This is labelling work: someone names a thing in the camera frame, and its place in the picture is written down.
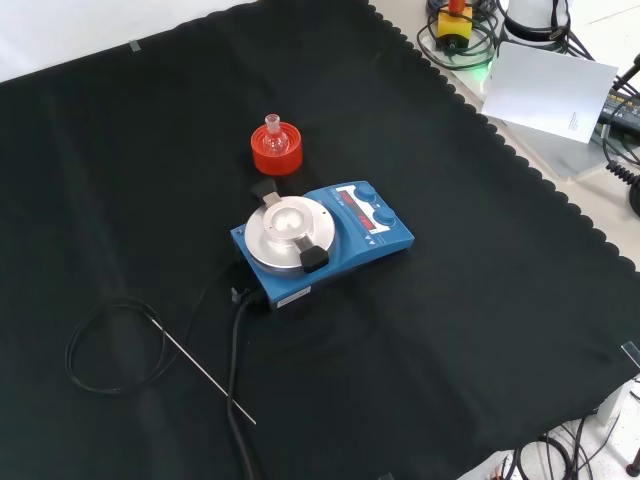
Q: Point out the pale board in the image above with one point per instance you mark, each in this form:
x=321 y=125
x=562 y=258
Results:
x=545 y=95

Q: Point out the black bench cloth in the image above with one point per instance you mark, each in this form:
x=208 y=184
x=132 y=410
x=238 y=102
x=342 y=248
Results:
x=450 y=250

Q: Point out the blue heater with steel plate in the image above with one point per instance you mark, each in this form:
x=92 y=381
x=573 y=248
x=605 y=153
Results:
x=352 y=250

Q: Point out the black power adapter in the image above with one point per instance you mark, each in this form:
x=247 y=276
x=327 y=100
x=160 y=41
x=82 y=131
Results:
x=622 y=107

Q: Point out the clear round-bottom flask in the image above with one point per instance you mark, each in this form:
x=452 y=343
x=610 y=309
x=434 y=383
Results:
x=273 y=136

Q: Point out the clear tape piece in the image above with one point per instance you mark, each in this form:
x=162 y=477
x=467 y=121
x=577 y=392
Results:
x=134 y=45
x=631 y=351
x=385 y=475

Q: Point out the yellow stop button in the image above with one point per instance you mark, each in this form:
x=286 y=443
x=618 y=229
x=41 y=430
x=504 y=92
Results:
x=454 y=24

